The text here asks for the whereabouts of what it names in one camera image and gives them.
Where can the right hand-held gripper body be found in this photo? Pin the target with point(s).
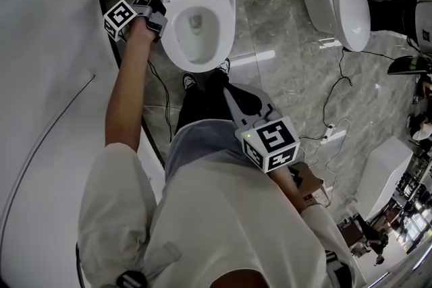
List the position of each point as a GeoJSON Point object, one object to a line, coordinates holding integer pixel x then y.
{"type": "Point", "coordinates": [273, 138]}

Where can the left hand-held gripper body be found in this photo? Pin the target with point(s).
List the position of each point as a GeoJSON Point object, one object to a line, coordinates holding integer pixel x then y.
{"type": "Point", "coordinates": [119, 17]}

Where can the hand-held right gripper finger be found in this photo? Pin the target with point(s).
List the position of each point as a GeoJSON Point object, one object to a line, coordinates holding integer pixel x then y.
{"type": "Point", "coordinates": [248, 101]}
{"type": "Point", "coordinates": [234, 113]}

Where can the person's right forearm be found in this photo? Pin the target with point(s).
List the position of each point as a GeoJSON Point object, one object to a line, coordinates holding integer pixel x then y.
{"type": "Point", "coordinates": [287, 185]}

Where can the person's left forearm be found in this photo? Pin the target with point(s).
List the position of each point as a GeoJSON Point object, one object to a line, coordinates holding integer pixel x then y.
{"type": "Point", "coordinates": [125, 87]}

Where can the person's black trousers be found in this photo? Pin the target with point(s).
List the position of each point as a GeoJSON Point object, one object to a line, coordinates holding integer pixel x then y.
{"type": "Point", "coordinates": [202, 101]}

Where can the person's grey inner shirt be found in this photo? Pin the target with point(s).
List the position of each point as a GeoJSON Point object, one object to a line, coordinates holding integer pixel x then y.
{"type": "Point", "coordinates": [202, 141]}

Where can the person's right shoe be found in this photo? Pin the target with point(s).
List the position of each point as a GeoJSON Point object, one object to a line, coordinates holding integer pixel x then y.
{"type": "Point", "coordinates": [223, 65]}

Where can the person's left shoe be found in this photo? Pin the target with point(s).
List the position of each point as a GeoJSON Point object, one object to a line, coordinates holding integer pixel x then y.
{"type": "Point", "coordinates": [189, 80]}

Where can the white power strip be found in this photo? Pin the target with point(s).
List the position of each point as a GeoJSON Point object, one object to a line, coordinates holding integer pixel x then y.
{"type": "Point", "coordinates": [329, 131]}

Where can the brown cardboard box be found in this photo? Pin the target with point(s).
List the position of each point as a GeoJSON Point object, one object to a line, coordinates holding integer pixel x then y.
{"type": "Point", "coordinates": [314, 185]}

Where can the person's white t-shirt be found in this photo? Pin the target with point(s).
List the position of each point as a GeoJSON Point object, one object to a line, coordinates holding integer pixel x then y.
{"type": "Point", "coordinates": [219, 229]}

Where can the person's chin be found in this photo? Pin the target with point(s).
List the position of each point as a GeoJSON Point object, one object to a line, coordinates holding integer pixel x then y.
{"type": "Point", "coordinates": [236, 281]}

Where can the white rectangular pedestal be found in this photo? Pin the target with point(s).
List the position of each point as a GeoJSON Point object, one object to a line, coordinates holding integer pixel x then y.
{"type": "Point", "coordinates": [384, 175]}

